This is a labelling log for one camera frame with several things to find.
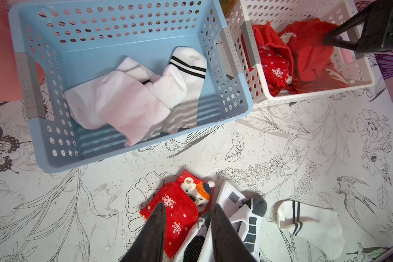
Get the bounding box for red santa sock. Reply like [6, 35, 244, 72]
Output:
[278, 18, 349, 94]

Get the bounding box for plain white sock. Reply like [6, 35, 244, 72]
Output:
[64, 71, 170, 147]

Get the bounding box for large red snowflake sock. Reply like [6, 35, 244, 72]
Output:
[252, 23, 294, 97]

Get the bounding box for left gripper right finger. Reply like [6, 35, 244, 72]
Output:
[211, 204, 255, 262]

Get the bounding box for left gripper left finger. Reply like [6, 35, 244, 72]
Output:
[119, 203, 167, 262]

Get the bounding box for pink watering can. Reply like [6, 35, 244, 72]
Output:
[0, 0, 45, 105]

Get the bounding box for white ankle sock black stripes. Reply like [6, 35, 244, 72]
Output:
[276, 200, 346, 260]

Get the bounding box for light blue plastic basket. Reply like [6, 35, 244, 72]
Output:
[9, 1, 253, 173]

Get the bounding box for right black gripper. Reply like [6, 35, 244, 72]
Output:
[323, 0, 393, 53]

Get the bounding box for white sock chevron pattern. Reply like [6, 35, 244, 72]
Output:
[174, 181, 267, 262]

